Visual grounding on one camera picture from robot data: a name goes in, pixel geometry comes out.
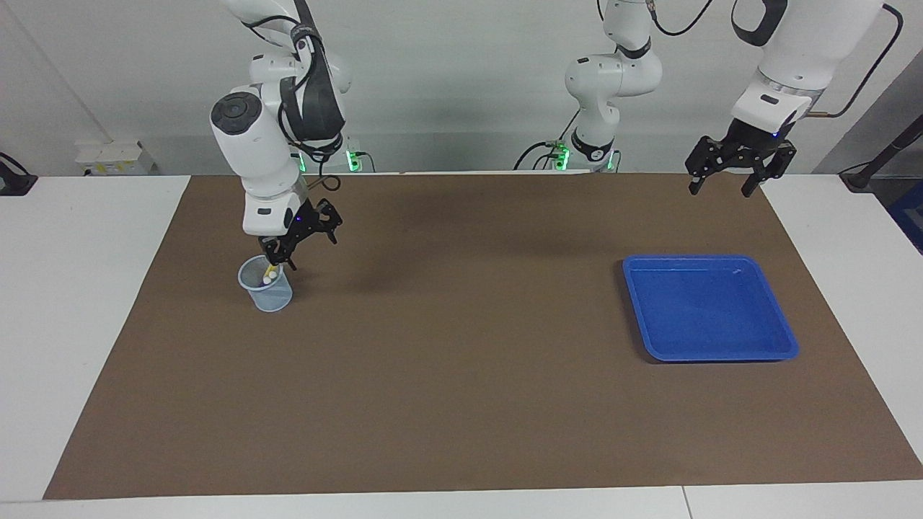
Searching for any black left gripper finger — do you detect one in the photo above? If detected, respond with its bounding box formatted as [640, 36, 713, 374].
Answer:
[741, 141, 798, 199]
[685, 135, 725, 197]

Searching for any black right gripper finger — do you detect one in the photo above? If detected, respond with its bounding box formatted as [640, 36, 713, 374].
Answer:
[258, 234, 298, 272]
[312, 200, 344, 246]

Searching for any pale blue mesh pen cup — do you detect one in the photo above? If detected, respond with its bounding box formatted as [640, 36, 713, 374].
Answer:
[238, 254, 293, 313]

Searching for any black stand pole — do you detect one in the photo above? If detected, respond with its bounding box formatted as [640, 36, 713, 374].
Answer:
[840, 115, 923, 192]

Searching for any blue plastic tray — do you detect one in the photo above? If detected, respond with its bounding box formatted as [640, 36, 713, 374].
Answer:
[622, 254, 800, 363]

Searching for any blue crate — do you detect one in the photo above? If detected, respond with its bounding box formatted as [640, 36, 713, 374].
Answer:
[887, 180, 923, 253]

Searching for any brown table mat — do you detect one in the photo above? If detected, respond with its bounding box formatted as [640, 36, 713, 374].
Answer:
[43, 172, 923, 500]

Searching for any black clamp base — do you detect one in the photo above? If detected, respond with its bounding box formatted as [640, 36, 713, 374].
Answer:
[0, 151, 38, 197]

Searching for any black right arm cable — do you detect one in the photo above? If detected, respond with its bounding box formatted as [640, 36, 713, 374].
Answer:
[242, 0, 345, 194]

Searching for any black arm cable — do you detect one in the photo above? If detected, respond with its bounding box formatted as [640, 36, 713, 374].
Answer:
[648, 0, 904, 120]
[242, 0, 345, 194]

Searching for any black left base cable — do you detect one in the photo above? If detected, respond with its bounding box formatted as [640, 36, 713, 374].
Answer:
[513, 107, 581, 172]

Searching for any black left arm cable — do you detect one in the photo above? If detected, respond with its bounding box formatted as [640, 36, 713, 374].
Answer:
[648, 0, 904, 120]

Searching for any white wall socket box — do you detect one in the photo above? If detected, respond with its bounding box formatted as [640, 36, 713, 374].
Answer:
[76, 141, 156, 176]

